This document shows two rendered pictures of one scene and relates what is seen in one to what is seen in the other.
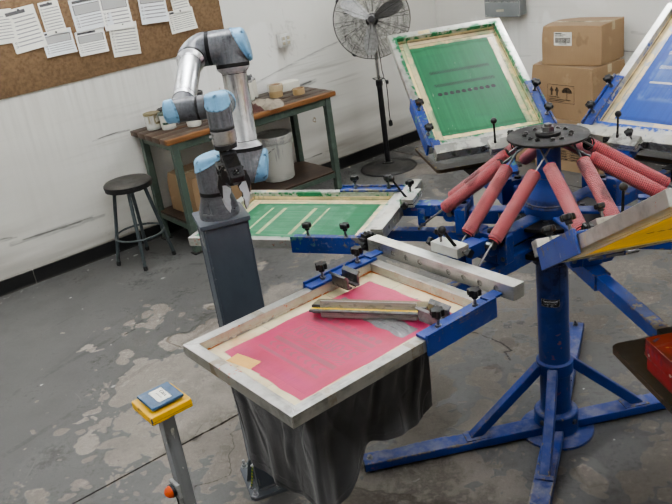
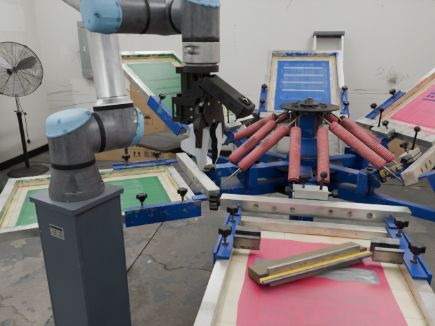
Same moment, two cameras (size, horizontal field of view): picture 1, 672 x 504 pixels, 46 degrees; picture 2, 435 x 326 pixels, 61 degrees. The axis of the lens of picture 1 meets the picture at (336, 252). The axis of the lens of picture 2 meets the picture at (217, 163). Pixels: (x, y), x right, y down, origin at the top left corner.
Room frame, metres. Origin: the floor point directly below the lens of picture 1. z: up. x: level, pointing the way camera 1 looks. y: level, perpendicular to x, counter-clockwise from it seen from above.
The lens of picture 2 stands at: (1.76, 0.79, 1.60)
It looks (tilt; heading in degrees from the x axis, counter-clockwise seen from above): 18 degrees down; 316
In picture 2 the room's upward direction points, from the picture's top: straight up
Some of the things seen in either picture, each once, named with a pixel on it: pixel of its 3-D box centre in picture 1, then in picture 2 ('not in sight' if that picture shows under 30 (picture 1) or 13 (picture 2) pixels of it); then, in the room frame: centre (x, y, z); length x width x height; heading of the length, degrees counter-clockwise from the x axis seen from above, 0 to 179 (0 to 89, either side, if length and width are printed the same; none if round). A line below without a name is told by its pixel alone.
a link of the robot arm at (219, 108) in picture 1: (218, 110); (199, 12); (2.34, 0.28, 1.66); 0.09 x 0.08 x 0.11; 178
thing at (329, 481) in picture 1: (378, 424); not in sight; (1.97, -0.05, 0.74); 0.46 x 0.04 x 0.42; 126
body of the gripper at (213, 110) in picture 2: (228, 161); (198, 95); (2.34, 0.29, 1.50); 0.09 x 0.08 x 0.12; 16
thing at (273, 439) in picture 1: (275, 434); not in sight; (2.00, 0.26, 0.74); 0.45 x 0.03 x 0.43; 36
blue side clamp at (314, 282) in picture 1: (341, 277); (228, 239); (2.53, -0.01, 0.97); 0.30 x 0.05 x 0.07; 126
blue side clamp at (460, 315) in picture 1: (457, 323); (404, 255); (2.08, -0.33, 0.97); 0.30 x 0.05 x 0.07; 126
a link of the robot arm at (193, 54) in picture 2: (222, 137); (200, 54); (2.33, 0.29, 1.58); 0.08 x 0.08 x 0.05
